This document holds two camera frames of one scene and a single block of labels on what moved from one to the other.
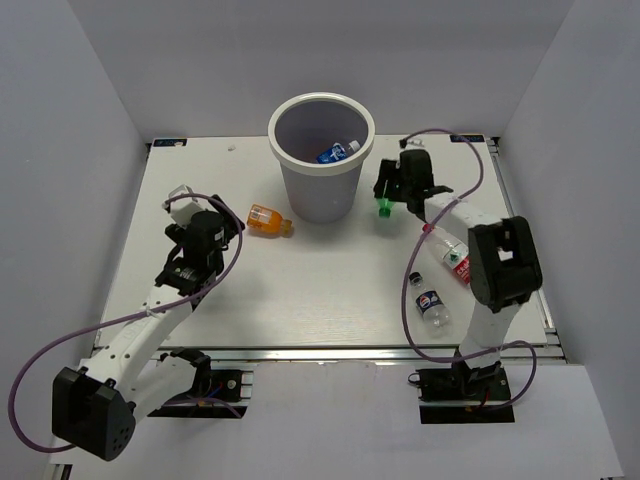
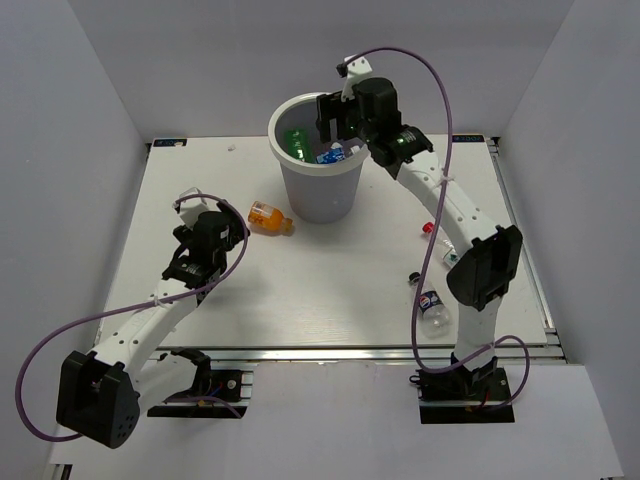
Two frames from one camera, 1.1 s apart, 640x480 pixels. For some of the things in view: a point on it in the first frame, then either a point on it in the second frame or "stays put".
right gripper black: [388, 171] -> [328, 108]
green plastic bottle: [385, 207] -> [298, 145]
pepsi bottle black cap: [434, 311] stays put
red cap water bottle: [455, 253] stays put
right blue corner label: [470, 138] stays put
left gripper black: [229, 227] stays put
